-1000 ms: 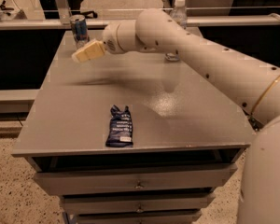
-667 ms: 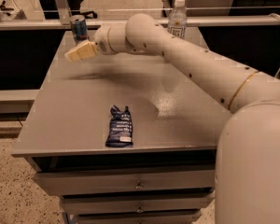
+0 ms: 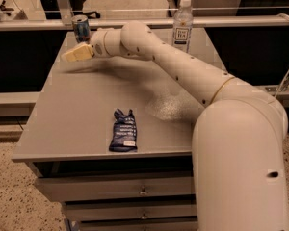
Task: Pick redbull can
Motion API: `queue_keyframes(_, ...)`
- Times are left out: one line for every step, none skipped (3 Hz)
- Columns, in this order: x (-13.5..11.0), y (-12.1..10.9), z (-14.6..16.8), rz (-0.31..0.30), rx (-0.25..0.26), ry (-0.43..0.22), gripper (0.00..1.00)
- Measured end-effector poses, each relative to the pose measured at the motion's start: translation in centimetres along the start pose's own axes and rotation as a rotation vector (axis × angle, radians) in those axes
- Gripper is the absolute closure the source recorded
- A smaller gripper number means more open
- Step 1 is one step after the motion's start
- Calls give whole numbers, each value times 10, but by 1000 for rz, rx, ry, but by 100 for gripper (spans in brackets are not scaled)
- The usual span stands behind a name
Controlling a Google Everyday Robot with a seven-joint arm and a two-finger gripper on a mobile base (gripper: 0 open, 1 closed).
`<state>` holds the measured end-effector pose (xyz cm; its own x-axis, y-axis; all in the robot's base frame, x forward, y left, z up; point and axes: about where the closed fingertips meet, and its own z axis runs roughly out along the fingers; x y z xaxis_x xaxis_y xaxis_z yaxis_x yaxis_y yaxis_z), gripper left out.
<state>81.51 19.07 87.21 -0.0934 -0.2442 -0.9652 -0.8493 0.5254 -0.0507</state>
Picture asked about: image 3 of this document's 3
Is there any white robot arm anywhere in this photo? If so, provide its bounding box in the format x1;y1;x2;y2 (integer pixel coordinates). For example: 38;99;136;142
63;21;289;231

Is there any redbull can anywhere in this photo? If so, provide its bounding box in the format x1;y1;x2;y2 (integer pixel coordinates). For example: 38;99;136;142
71;14;90;42

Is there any middle grey drawer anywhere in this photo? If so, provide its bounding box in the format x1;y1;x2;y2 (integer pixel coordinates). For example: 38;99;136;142
64;198;197;221

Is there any clear plastic water bottle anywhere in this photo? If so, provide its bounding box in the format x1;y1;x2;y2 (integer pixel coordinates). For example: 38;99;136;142
172;0;194;53

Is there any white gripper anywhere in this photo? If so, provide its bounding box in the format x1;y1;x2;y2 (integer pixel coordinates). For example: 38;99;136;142
62;30;107;62

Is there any top grey drawer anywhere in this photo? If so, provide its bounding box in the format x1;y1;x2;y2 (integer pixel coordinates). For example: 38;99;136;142
36;172;195;202

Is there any grey drawer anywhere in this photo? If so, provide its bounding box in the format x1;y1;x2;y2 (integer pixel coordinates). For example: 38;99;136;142
36;172;195;202
80;219;198;231
64;198;197;221

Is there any bottom grey drawer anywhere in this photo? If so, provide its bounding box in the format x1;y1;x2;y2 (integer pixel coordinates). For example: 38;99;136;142
80;219;198;231

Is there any grey drawer cabinet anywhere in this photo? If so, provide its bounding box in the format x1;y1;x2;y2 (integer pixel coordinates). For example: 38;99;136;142
12;27;225;231

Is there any dark blue snack bag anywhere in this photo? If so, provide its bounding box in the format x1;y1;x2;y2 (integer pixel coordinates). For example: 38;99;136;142
109;109;138;152

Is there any grey metal railing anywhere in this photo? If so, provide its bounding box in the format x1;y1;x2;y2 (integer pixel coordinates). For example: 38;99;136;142
0;15;289;31

